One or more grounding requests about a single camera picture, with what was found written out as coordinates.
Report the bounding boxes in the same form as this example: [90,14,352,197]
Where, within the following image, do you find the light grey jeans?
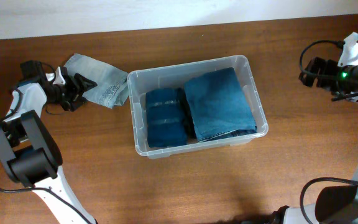
[64,54,129,109]

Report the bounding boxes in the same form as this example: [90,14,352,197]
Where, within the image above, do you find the black garment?
[178,88,196,139]

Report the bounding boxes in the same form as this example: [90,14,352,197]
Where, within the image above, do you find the dark teal garment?
[145,88,188,147]

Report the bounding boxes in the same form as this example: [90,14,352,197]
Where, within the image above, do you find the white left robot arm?
[0,60,97,223]

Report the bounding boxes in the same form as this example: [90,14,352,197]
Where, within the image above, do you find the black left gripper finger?
[74,73,98,93]
[69,96,86,111]

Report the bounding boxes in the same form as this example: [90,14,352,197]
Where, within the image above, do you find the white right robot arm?
[269,32,358,223]

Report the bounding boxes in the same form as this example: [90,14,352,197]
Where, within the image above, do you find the clear plastic storage bin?
[127,55,269,159]

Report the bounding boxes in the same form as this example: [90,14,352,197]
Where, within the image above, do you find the blue jeans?
[184,67,257,142]

